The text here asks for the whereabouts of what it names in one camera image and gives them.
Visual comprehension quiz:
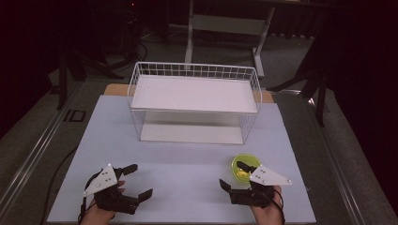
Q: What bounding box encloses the black stand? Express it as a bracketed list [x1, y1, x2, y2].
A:
[55, 46, 125, 111]
[268, 52, 330, 128]

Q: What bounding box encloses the black floor cable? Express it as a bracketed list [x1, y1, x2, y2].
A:
[39, 144, 79, 225]

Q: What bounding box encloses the white metal table frame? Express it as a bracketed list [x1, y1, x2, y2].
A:
[183, 0, 277, 79]

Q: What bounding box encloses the metal floor rail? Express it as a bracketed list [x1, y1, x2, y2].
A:
[0, 82, 84, 217]
[307, 97, 368, 225]

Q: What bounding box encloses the bundle of dark cables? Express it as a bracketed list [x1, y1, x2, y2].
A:
[93, 26, 189, 71]

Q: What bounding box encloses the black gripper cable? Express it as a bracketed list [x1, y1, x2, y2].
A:
[271, 188, 286, 225]
[77, 172, 101, 225]

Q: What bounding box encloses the person's left hand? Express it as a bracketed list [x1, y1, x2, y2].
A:
[79, 180, 127, 225]

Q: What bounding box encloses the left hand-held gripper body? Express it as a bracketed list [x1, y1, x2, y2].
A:
[83, 163, 141, 216]

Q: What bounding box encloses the person's right hand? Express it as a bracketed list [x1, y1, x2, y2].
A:
[250, 186, 286, 225]

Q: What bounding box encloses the white wire shelf rack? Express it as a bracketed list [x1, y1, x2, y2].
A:
[127, 61, 263, 146]

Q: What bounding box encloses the green bowl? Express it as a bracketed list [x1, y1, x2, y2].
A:
[231, 153, 263, 185]

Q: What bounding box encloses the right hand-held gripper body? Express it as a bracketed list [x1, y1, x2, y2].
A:
[229, 164, 293, 209]

